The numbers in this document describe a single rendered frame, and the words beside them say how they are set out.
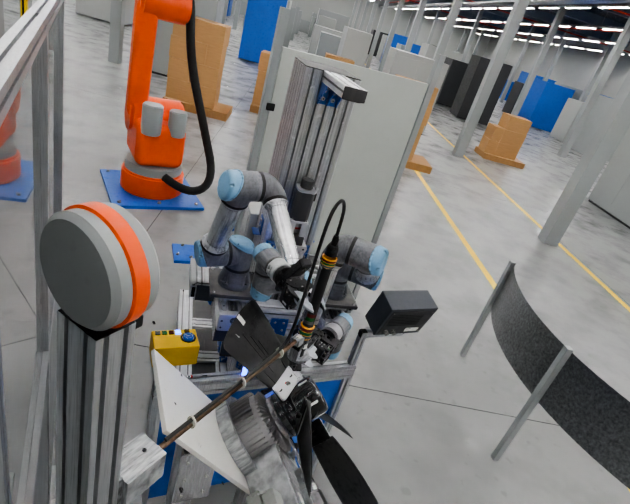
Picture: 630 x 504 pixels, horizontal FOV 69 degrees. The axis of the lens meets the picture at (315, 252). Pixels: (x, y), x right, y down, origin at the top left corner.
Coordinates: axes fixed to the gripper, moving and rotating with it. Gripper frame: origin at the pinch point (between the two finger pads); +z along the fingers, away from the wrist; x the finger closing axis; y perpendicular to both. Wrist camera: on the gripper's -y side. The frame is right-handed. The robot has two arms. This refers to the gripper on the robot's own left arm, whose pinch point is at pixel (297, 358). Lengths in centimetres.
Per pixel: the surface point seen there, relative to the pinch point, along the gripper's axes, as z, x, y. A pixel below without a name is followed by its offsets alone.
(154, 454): 71, -24, 2
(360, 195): -196, 13, -63
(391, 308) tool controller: -52, -6, 14
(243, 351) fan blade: 30.1, -18.3, -6.7
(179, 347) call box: 15.8, 14.7, -36.9
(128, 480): 77, -24, 2
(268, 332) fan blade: 17.9, -18.2, -6.7
